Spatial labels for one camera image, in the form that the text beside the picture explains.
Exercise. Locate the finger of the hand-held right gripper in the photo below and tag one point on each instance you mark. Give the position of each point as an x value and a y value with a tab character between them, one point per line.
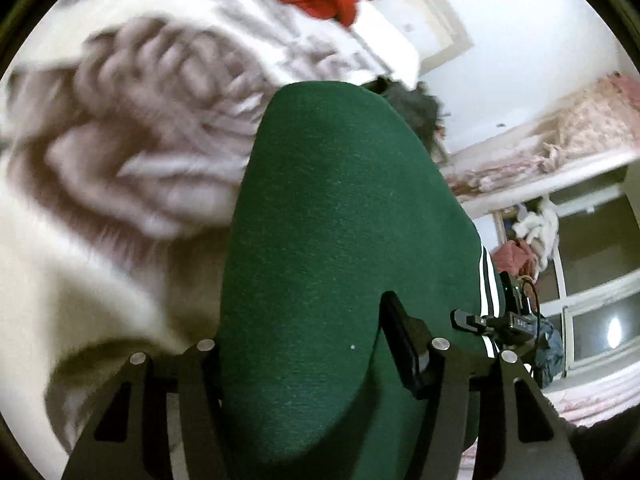
470	321

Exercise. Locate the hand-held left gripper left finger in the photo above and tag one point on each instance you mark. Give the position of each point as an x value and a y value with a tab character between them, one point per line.
200	400

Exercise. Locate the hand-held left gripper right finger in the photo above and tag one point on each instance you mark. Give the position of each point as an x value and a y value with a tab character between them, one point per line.
407	355

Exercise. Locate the green white varsity jacket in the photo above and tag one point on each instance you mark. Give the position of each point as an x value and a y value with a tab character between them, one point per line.
340	235

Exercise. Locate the pink red garment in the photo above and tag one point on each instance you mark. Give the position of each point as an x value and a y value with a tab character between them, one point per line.
512	257

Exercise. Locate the blue cloth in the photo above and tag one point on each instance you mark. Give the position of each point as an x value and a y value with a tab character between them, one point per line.
550	355

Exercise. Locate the white framed glass door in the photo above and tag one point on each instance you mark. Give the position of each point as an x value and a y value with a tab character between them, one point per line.
595	280

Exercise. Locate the white crumpled cloth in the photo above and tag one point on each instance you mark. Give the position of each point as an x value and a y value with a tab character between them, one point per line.
537	225

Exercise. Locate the pink bed sheet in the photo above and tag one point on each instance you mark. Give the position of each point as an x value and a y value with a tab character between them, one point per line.
595	397

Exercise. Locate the pink patterned bedding pile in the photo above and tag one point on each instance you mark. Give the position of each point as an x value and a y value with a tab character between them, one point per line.
575	130

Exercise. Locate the dark cloth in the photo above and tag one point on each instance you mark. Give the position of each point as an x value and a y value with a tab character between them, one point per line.
415	110

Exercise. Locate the grey floral fleece blanket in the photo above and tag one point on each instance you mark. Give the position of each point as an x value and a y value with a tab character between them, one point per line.
125	160

